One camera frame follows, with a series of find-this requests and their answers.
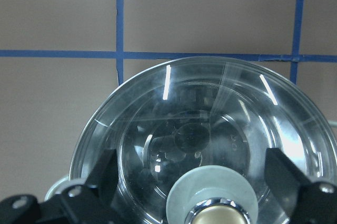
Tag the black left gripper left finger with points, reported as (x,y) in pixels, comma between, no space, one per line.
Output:
(102,180)

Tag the glass pot lid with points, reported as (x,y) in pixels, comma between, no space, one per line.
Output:
(199,111)

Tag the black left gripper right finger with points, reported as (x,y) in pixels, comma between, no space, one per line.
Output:
(284,179)

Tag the pale green electric pot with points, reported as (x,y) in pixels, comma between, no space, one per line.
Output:
(63,181)

